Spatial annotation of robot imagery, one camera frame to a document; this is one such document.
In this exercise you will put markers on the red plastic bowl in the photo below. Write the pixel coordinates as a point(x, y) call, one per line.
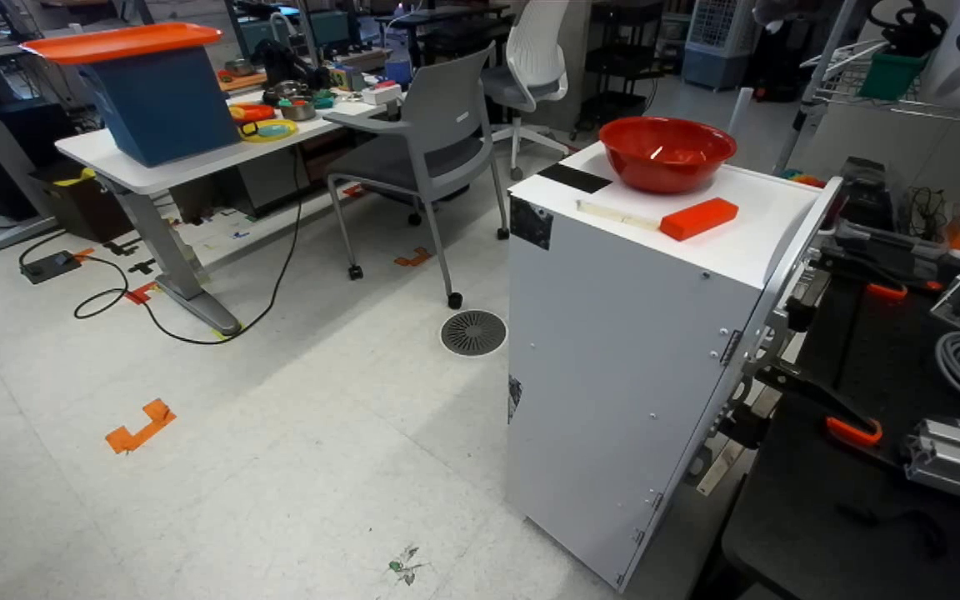
point(668, 168)

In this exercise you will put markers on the round grey floor drain cover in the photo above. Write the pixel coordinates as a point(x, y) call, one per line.
point(476, 332)

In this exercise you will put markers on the orange floor tape strip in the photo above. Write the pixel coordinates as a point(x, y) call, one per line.
point(141, 295)
point(414, 258)

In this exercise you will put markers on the black rectangular patch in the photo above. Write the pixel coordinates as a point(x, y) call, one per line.
point(574, 179)

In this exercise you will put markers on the beige tape strip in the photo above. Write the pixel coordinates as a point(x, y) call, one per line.
point(617, 216)

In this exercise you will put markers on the grey office chair on casters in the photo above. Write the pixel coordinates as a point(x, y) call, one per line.
point(443, 112)

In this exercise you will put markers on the orange rectangular block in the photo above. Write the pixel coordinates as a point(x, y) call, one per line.
point(699, 218)

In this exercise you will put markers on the white office chair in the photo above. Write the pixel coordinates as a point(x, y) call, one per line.
point(536, 56)

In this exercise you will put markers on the blue white air cooler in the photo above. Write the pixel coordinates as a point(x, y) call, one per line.
point(724, 45)

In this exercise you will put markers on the white desk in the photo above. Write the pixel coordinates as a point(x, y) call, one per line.
point(135, 168)

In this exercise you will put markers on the blue storage bin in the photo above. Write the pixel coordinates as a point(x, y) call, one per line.
point(166, 105)

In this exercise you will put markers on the black perforated workbench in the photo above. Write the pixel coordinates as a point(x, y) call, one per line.
point(835, 543)

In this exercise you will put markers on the black power brick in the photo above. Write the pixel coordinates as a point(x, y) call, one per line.
point(50, 263)

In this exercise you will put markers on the orange bin lid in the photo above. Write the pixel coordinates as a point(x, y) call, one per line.
point(124, 42)

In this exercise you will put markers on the green box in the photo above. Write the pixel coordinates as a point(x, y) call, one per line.
point(894, 73)

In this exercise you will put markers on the orange bracket floor tape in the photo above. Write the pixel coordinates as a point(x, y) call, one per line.
point(124, 439)

